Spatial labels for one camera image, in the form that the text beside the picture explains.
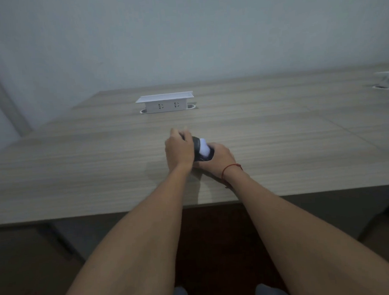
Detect person's right hand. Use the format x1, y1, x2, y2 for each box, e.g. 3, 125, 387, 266
193, 142, 241, 181

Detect person's left hand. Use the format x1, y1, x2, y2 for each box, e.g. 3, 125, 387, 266
164, 127, 196, 173

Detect black and white sock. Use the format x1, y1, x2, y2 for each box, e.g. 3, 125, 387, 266
183, 135, 215, 163

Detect person's right forearm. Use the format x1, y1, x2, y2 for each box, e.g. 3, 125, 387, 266
222, 161, 389, 295

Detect person's left forearm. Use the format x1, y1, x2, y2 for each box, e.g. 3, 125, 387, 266
55, 163, 198, 295

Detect white pop-up power socket box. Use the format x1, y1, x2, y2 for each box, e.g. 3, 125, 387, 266
135, 91, 197, 115
372, 71, 389, 90

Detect grey table leg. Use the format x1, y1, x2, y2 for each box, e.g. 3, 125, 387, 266
38, 221, 86, 265

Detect person's grey trousers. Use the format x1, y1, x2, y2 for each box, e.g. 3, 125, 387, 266
170, 282, 291, 295

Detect red string bracelet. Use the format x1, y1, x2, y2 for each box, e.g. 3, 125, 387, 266
221, 163, 244, 189

